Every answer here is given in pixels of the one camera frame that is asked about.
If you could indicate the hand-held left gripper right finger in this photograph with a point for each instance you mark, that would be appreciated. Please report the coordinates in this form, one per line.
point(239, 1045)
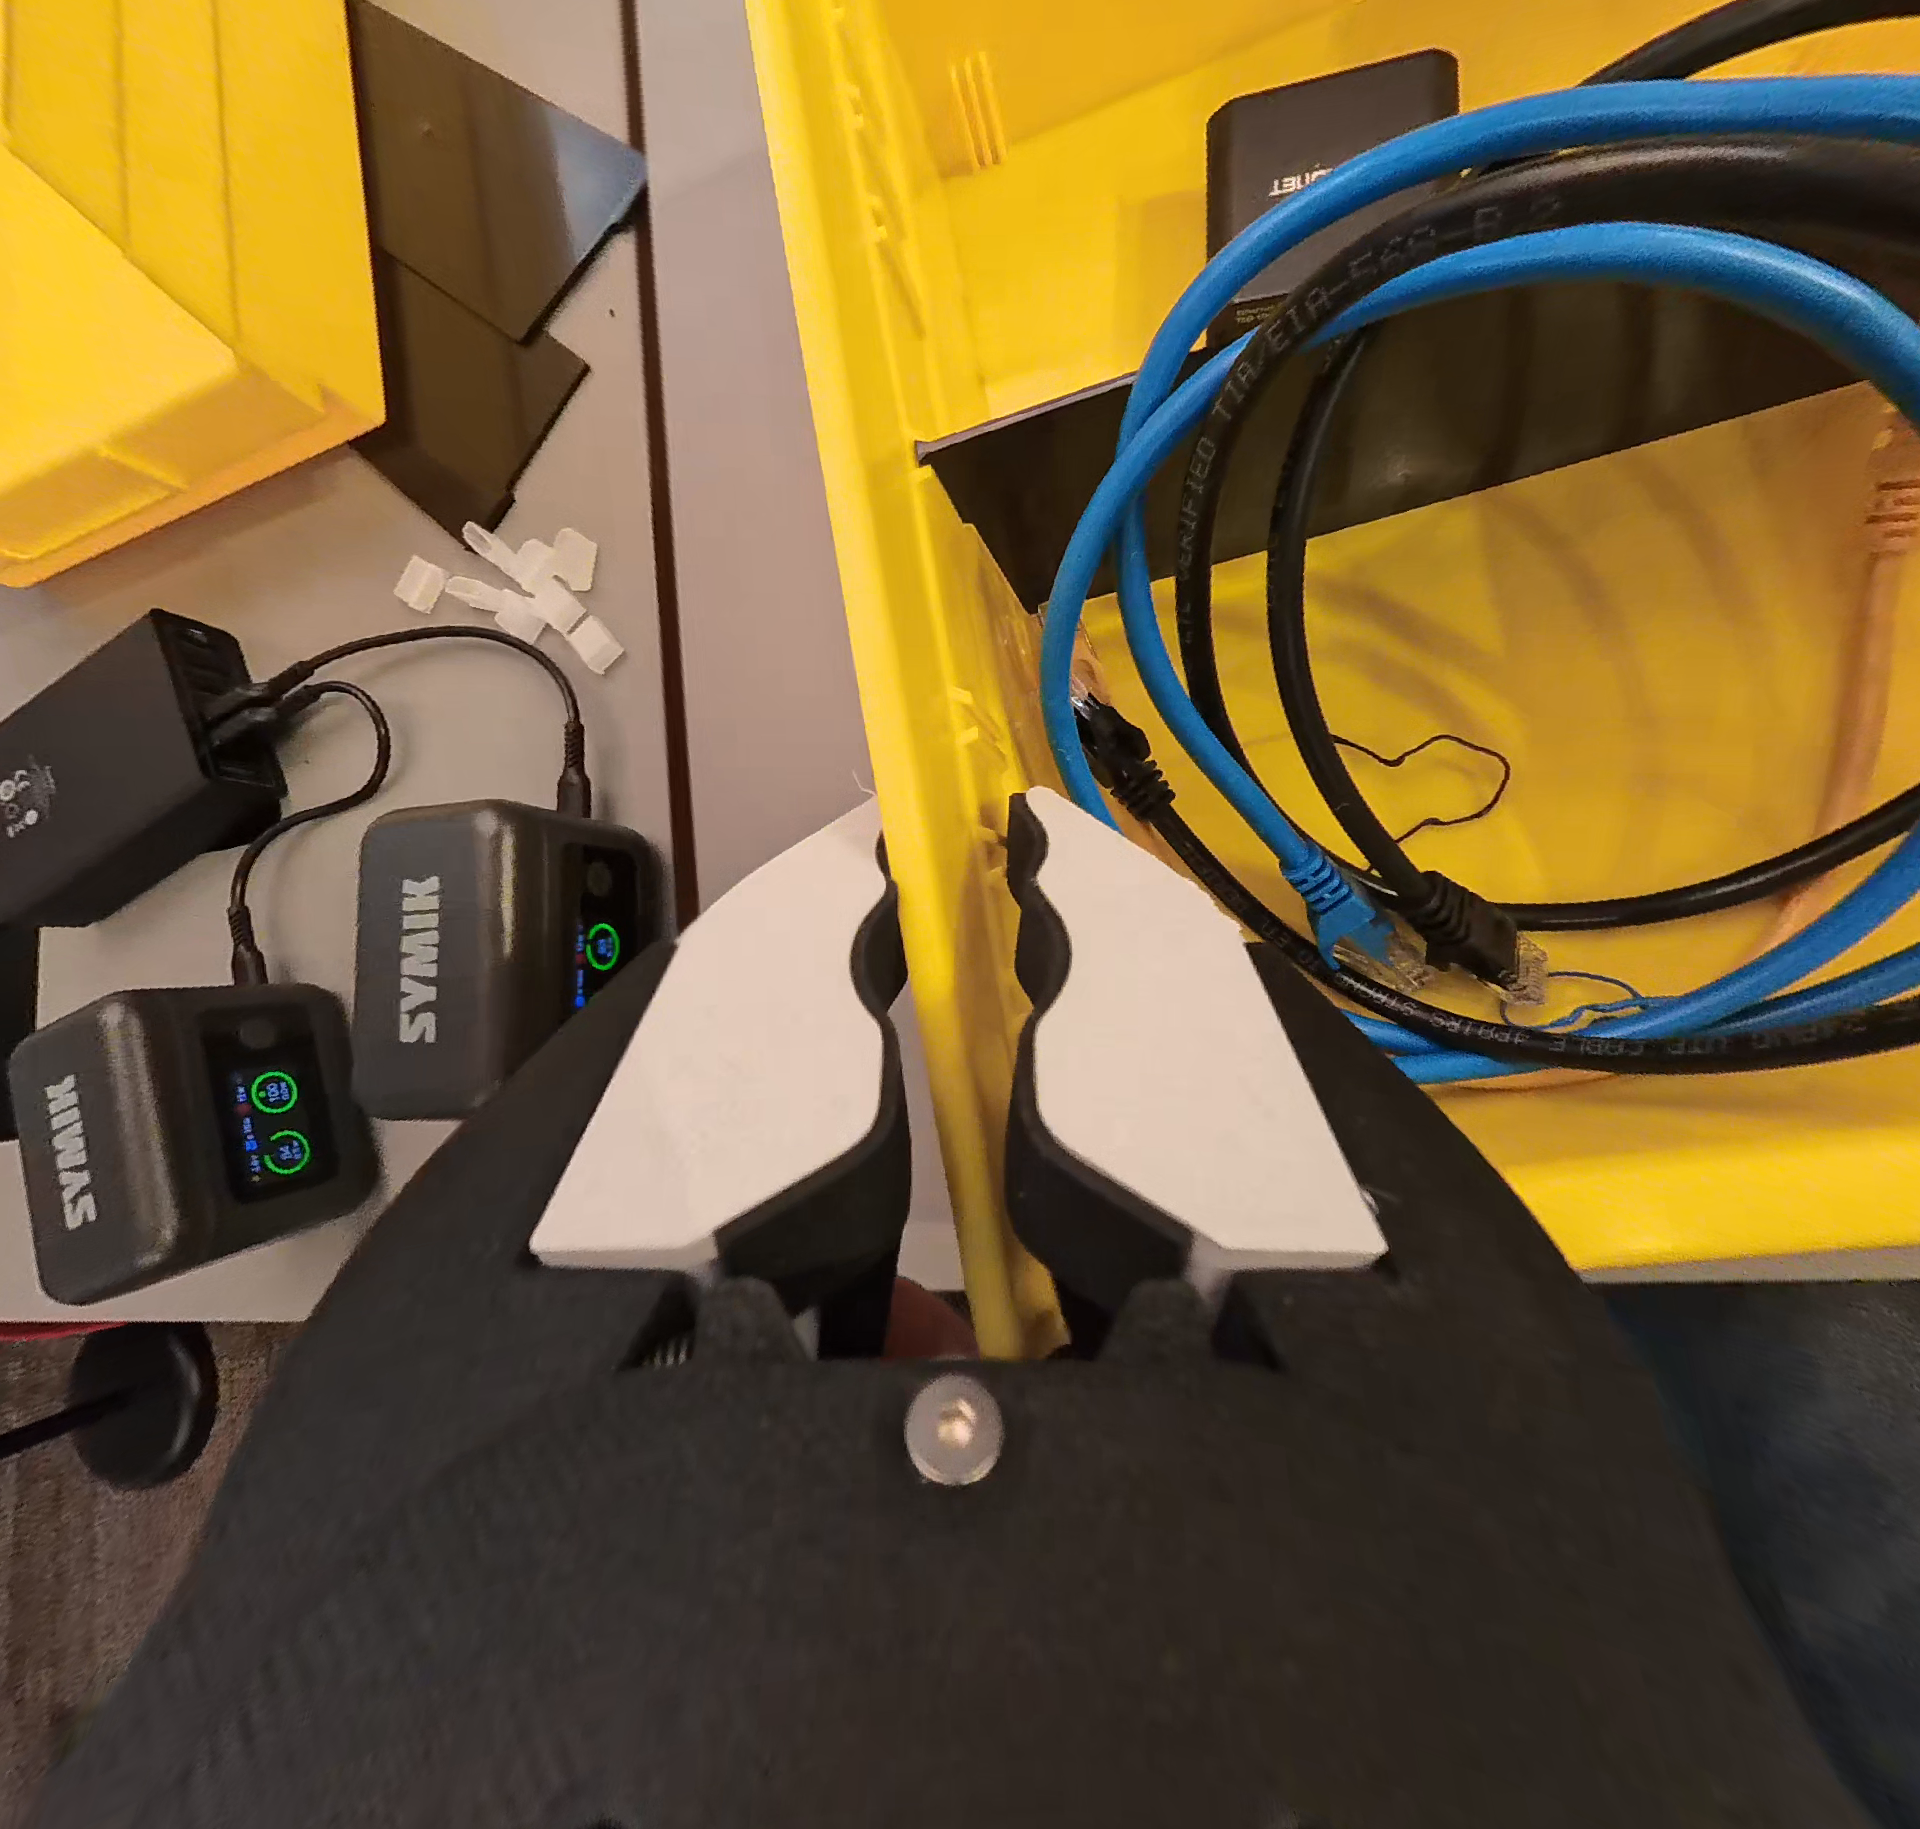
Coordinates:
point(1200, 1095)

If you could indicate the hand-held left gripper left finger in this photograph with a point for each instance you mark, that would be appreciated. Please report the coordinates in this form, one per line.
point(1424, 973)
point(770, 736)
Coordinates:
point(735, 1080)

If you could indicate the yellow plastic bin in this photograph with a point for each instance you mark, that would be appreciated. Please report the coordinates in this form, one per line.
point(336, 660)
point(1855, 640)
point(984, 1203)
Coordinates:
point(151, 209)
point(1650, 660)

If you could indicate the black network switch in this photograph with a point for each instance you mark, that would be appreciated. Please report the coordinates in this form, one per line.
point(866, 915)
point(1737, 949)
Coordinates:
point(1320, 135)

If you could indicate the pile of clear plug caps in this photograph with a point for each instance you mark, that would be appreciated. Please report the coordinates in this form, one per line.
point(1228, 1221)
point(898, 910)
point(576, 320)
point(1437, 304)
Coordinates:
point(524, 586)

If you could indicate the black battery charger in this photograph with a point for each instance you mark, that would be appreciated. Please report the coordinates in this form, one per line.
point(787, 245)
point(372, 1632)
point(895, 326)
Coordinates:
point(135, 1155)
point(451, 960)

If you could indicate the black stanchion pole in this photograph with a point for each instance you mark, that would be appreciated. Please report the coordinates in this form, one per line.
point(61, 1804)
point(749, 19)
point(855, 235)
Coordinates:
point(151, 1402)

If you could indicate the person's blue jeans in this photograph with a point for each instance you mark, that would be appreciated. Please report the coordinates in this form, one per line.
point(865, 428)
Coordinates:
point(1770, 1483)

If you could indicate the black power adapter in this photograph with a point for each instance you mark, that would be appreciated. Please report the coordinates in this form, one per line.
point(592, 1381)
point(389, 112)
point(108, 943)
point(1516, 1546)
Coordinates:
point(104, 766)

